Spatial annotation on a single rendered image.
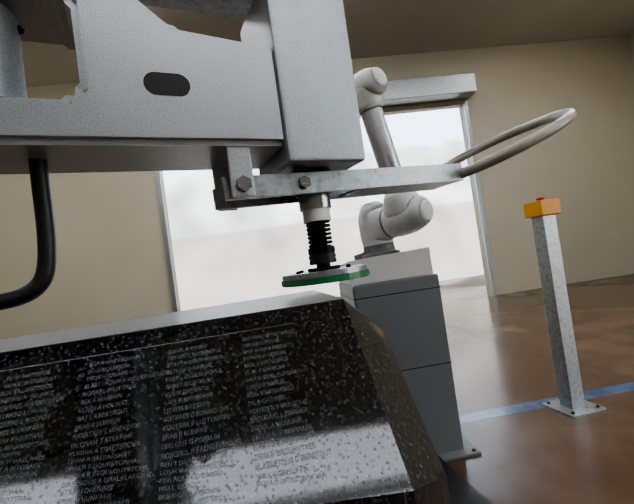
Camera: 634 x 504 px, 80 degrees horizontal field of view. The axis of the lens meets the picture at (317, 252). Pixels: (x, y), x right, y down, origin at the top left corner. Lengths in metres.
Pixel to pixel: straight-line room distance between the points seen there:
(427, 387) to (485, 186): 5.20
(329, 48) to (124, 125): 0.49
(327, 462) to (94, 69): 0.76
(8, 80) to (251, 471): 0.76
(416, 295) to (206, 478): 1.32
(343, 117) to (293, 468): 0.71
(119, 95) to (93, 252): 5.58
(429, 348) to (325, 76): 1.27
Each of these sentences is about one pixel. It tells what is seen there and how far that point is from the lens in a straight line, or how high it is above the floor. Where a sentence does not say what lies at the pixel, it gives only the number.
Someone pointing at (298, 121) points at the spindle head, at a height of 1.24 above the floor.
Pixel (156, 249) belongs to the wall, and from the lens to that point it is 6.03.
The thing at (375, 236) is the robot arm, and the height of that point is 1.01.
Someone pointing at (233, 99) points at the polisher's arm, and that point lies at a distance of 0.85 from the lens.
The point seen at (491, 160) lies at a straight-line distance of 1.15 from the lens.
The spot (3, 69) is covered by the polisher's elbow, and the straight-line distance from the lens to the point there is 0.90.
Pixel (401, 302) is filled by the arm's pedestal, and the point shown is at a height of 0.70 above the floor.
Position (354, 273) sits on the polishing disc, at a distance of 0.86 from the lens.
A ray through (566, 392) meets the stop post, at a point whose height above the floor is 0.09.
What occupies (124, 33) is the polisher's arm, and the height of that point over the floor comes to 1.40.
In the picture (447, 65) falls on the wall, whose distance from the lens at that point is 7.12.
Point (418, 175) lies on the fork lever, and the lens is 1.08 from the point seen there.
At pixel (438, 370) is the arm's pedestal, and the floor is 0.37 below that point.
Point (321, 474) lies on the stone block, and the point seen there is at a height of 0.64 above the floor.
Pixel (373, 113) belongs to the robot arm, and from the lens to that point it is 1.81.
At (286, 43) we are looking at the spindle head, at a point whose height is 1.41.
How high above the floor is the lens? 0.93
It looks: 1 degrees up
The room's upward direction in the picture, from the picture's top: 8 degrees counter-clockwise
